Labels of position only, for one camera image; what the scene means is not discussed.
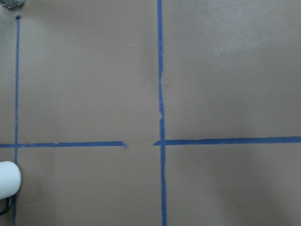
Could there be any white smiley face mug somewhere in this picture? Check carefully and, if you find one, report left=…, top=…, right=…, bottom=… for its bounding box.
left=0, top=161, right=22, bottom=216

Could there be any aluminium frame post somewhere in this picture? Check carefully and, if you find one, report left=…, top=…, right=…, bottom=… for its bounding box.
left=0, top=0, right=25, bottom=10

